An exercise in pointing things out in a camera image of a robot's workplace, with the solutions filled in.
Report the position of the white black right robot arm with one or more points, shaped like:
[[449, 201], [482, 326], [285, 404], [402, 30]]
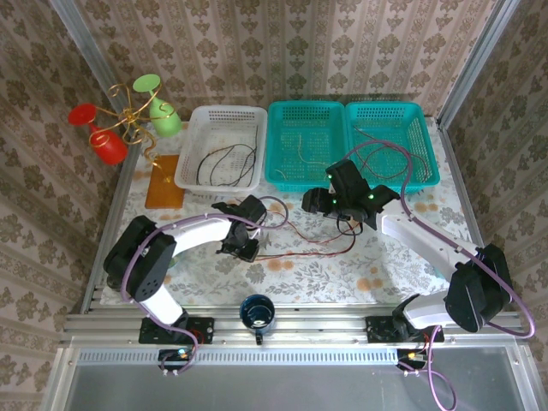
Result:
[[428, 240]]

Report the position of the aluminium frame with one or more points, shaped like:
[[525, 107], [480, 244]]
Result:
[[321, 321]]

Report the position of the white plastic basket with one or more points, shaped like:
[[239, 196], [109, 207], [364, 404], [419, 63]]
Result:
[[222, 124]]

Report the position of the red plastic goblet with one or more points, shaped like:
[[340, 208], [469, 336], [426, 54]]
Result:
[[109, 147]]

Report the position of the dark blue mug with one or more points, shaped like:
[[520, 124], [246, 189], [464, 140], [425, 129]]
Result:
[[257, 314]]

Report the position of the teal plastic basket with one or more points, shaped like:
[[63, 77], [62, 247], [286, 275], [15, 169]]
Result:
[[306, 124], [389, 124]]

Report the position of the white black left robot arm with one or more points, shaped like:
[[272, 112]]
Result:
[[197, 231]]

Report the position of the orange wooden base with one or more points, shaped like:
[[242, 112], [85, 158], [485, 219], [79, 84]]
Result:
[[164, 192]]

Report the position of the green plastic goblet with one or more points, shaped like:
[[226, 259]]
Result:
[[164, 117]]

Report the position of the small circuit board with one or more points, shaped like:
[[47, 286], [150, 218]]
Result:
[[411, 357], [175, 357]]

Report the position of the grey metal plate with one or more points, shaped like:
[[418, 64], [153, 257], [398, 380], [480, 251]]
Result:
[[278, 385]]

